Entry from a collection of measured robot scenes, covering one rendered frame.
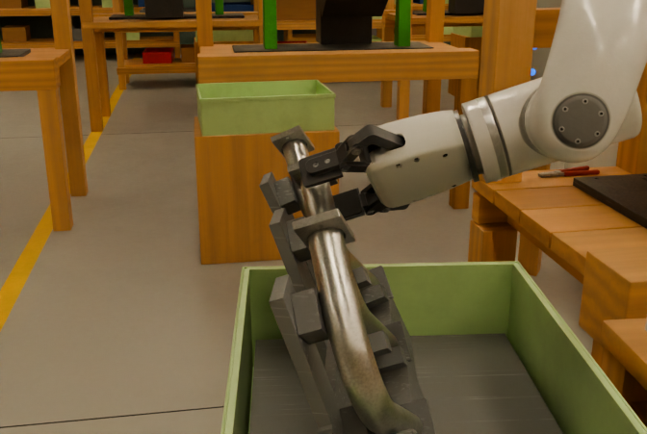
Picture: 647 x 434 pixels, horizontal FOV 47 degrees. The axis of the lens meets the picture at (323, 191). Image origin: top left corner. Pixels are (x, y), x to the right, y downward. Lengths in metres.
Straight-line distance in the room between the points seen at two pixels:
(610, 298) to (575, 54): 0.75
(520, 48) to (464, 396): 0.96
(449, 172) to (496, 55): 1.02
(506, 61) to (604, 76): 1.10
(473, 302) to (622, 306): 0.28
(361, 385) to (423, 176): 0.24
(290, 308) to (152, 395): 2.07
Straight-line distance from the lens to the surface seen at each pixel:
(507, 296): 1.18
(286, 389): 1.03
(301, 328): 0.59
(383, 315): 1.05
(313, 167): 0.73
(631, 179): 1.88
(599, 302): 1.39
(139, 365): 2.82
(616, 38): 0.68
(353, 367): 0.59
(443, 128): 0.73
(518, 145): 0.73
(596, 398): 0.90
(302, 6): 8.39
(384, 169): 0.72
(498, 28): 1.75
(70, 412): 2.63
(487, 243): 1.87
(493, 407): 1.02
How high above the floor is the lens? 1.40
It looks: 18 degrees down
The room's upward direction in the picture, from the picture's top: straight up
